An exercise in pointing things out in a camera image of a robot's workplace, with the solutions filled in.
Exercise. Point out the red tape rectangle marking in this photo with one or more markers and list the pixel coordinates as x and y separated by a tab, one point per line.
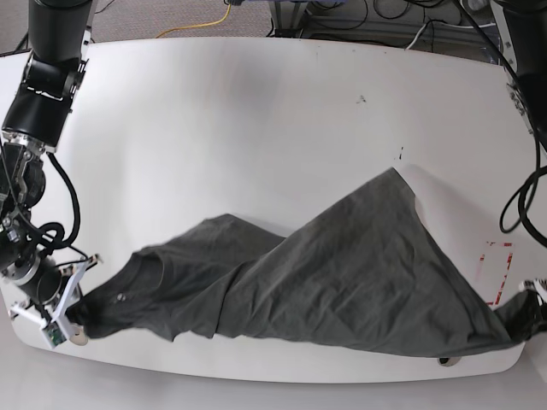
493	270

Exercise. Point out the right table cable grommet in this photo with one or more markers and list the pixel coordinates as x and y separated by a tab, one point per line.
448	361

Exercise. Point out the table cable grommet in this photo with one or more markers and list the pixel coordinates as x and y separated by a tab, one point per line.
79	337
448	361

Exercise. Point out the dark grey t-shirt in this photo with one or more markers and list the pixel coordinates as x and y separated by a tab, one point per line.
364	274

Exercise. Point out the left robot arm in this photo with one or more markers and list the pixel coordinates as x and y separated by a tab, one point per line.
522	52

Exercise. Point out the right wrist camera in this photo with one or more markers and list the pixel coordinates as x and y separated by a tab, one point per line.
53	335

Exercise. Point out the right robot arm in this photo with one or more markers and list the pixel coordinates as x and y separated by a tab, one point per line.
59	33

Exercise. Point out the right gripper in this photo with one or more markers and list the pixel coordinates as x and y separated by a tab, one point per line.
64	294

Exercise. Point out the left table cable grommet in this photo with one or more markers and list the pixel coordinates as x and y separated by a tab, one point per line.
79	337

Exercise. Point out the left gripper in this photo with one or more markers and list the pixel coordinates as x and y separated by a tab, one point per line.
536	285

